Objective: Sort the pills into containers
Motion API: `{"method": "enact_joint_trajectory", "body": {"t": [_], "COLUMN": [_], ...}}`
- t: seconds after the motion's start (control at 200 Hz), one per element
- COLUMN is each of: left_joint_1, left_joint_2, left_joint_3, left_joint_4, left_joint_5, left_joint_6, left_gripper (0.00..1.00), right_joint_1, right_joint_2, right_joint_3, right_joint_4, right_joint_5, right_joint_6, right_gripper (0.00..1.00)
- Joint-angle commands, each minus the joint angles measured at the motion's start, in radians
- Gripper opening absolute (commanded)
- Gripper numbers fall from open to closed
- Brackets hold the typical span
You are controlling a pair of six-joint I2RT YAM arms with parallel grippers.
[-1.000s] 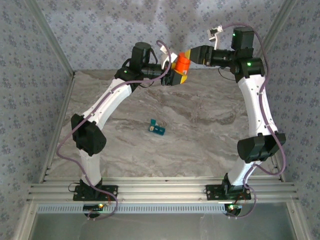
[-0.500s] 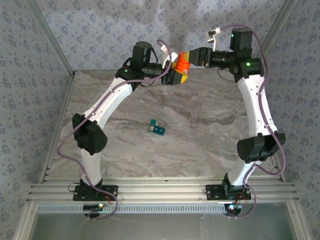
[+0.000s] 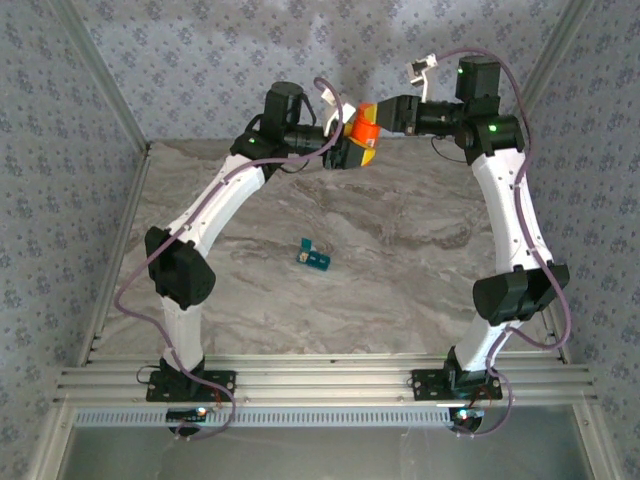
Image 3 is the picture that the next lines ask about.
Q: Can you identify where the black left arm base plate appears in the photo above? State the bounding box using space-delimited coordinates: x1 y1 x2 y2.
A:
145 369 237 403

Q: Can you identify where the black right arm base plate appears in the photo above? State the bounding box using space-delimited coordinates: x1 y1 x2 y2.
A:
410 368 503 401

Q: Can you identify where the grey slotted cable duct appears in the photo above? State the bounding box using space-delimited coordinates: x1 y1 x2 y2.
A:
74 405 454 429

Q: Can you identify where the grey metal sheet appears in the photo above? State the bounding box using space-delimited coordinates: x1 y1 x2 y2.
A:
54 424 596 480

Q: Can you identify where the orange pill bottle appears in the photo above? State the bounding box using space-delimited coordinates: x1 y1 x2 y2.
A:
349 102 382 151

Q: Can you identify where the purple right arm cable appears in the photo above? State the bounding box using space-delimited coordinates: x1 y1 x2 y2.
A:
434 47 574 440

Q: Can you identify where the aluminium corner post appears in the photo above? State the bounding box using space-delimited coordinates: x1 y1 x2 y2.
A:
493 0 599 151
47 0 152 151

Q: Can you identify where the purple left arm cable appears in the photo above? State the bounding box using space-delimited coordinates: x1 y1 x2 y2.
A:
114 77 346 442

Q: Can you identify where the aluminium frame bar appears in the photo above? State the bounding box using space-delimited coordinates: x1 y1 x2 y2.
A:
24 402 76 480
572 402 621 480

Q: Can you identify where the thin black right gripper cable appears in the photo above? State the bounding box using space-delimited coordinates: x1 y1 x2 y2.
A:
429 137 469 164

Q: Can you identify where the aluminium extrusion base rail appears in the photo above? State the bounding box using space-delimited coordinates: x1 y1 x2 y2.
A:
53 352 600 405

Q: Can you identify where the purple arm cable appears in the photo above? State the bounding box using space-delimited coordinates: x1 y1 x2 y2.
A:
114 77 346 442
434 47 574 440

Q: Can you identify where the teal pill organizer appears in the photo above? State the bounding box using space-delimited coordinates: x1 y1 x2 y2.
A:
293 238 332 273

